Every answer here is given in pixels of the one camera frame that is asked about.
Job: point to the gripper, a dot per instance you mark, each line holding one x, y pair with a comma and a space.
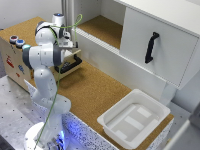
69, 43

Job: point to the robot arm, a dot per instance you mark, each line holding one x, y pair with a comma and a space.
45, 85

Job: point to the wooden drawer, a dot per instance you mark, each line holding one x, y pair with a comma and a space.
75, 54

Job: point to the wooden drawer box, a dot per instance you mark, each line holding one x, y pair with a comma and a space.
11, 68

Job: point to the green button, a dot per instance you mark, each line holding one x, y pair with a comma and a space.
26, 46

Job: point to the white cabinet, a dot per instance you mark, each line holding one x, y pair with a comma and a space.
110, 63

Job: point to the blue button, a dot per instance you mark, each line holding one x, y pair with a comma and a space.
20, 42

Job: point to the red button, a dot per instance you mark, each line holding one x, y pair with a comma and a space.
14, 38

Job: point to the white plastic box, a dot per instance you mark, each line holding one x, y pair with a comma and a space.
133, 120

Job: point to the white sliding door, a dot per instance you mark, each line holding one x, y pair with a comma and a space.
173, 56

